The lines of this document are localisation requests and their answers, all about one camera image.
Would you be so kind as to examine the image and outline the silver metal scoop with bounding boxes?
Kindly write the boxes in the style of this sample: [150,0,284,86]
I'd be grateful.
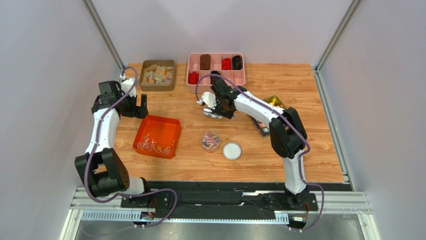
[203,107,223,119]

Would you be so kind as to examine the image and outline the orange tray of lollipops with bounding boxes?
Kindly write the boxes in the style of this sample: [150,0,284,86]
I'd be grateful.
[132,115,182,159]

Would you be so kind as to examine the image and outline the clear glass jar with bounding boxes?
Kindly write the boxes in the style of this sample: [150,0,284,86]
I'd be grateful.
[201,131,220,153]

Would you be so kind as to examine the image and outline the bronze tin of gummy candies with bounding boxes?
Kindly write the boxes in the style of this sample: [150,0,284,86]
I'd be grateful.
[139,59,177,92]

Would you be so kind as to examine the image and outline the white jar lid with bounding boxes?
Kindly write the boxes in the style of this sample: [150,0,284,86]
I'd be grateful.
[222,142,242,161]

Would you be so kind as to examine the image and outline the green tin of star candies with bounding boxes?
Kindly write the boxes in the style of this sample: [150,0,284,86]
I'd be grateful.
[248,95,287,138]

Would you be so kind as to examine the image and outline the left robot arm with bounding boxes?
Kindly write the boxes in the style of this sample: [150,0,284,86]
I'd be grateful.
[74,78,149,198]

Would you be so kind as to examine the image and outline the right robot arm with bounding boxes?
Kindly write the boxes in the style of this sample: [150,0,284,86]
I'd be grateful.
[198,74,309,205]

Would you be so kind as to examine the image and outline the black candy lower compartment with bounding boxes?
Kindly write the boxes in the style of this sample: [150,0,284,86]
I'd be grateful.
[210,70,221,77]

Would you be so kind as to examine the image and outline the black candy compartment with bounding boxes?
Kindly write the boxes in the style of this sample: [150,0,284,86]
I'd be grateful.
[210,70,221,77]
[231,55,244,70]

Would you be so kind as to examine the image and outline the pink divided organizer box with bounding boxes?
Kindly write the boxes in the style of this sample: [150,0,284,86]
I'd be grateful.
[186,52,246,94]

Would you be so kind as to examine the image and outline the red candy lower compartment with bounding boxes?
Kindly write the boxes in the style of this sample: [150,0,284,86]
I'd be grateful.
[187,71,200,85]

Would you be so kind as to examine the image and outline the black candy upper compartment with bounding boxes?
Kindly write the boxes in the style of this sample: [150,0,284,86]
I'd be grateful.
[231,55,244,70]

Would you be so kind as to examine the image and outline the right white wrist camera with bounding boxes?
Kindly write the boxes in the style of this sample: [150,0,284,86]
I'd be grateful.
[197,91,217,109]

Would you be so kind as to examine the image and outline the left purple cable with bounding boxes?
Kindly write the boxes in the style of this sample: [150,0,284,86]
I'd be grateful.
[83,66,179,229]

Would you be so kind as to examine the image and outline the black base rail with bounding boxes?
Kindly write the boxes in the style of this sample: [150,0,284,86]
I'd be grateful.
[120,181,320,220]

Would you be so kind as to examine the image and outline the left aluminium frame post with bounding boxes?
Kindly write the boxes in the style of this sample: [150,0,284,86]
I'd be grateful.
[81,0,125,70]

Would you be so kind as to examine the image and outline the aluminium frame post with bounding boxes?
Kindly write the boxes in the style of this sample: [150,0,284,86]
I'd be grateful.
[315,0,363,73]
[81,0,125,70]

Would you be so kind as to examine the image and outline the right aluminium frame post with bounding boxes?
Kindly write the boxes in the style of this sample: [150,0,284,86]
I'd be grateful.
[315,0,363,73]

